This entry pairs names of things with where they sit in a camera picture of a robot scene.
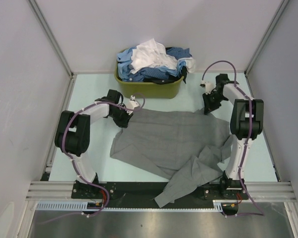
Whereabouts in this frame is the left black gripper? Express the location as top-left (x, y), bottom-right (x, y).
top-left (109, 105), bottom-right (133, 128)

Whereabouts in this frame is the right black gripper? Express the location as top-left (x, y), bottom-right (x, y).
top-left (203, 91), bottom-right (226, 114)

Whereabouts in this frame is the grey long sleeve shirt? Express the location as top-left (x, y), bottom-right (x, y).
top-left (110, 109), bottom-right (233, 208)

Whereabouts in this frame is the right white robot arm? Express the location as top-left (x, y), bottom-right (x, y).
top-left (200, 74), bottom-right (264, 199)

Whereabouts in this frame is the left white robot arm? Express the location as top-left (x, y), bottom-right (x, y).
top-left (54, 89), bottom-right (141, 198)

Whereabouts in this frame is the olive green laundry basket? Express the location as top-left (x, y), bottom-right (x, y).
top-left (114, 62), bottom-right (184, 99)

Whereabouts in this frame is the black garment with button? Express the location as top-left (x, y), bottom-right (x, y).
top-left (143, 67), bottom-right (188, 85)

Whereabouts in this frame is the dark blue dotted shirt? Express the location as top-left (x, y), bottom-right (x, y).
top-left (124, 46), bottom-right (196, 84)

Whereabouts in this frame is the light blue shirt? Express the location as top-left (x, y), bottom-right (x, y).
top-left (117, 47), bottom-right (186, 82)

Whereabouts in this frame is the white shirt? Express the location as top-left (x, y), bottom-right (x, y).
top-left (130, 39), bottom-right (196, 76)

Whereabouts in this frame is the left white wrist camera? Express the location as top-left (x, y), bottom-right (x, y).
top-left (126, 95), bottom-right (140, 113)

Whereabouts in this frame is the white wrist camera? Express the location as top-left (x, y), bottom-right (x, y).
top-left (200, 80), bottom-right (215, 95)
top-left (126, 95), bottom-right (140, 113)

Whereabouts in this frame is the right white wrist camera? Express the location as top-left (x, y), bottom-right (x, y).
top-left (200, 80), bottom-right (215, 95)

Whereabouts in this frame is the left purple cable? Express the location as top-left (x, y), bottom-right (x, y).
top-left (37, 93), bottom-right (146, 225)

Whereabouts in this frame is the purple cable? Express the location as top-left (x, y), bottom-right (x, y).
top-left (37, 93), bottom-right (146, 225)
top-left (201, 60), bottom-right (265, 216)

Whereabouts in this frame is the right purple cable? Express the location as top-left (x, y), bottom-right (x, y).
top-left (201, 60), bottom-right (265, 216)

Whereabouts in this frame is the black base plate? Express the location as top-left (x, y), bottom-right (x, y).
top-left (71, 180), bottom-right (248, 204)

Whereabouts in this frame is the white slotted cable duct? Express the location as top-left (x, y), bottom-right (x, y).
top-left (36, 200), bottom-right (237, 213)

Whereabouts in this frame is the aluminium frame rail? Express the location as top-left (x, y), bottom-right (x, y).
top-left (26, 181), bottom-right (297, 202)

